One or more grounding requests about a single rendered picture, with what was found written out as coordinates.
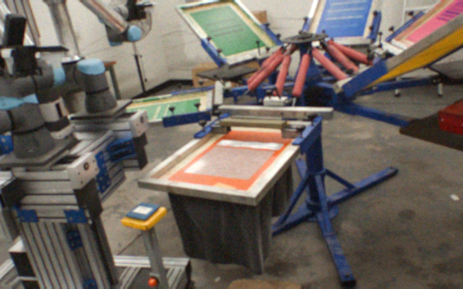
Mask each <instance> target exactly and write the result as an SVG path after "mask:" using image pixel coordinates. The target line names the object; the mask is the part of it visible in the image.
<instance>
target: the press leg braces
mask: <svg viewBox="0 0 463 289"><path fill-rule="evenodd" d="M326 175H327V176H328V177H330V178H331V179H333V180H335V181H337V182H338V183H341V184H343V185H344V186H346V188H344V190H347V191H349V192H351V191H353V190H356V189H357V188H359V186H357V185H355V184H351V183H349V182H347V181H346V180H344V179H343V178H341V177H339V176H338V175H336V174H335V173H333V172H332V171H330V170H328V169H327V168H326ZM309 181H310V175H309V174H305V176H304V178H303V179H302V182H301V183H300V184H299V185H298V186H297V188H296V190H295V192H294V193H293V194H292V198H291V200H290V205H289V207H288V208H287V211H286V212H285V213H283V214H282V215H281V216H280V218H279V219H278V220H277V222H274V223H273V225H274V226H275V227H276V228H280V227H282V226H284V225H286V224H288V223H290V222H289V221H288V220H287V218H288V217H289V214H290V212H291V211H292V209H293V208H294V206H295V204H296V203H297V201H298V199H300V197H301V196H302V193H303V192H304V190H305V188H306V187H308V183H309ZM315 184H316V187H317V191H318V198H319V202H321V208H322V212H323V217H324V224H325V226H323V227H322V228H323V230H324V233H325V236H326V237H328V236H334V235H336V234H335V232H334V229H333V227H332V225H331V220H330V216H329V212H328V205H327V201H326V197H325V193H324V187H323V183H322V180H321V175H320V174H319V175H315Z"/></svg>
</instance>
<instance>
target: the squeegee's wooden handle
mask: <svg viewBox="0 0 463 289"><path fill-rule="evenodd" d="M220 126H229V127H244V128H273V129H284V128H286V127H287V126H288V121H268V120H249V119H223V120H221V121H220Z"/></svg>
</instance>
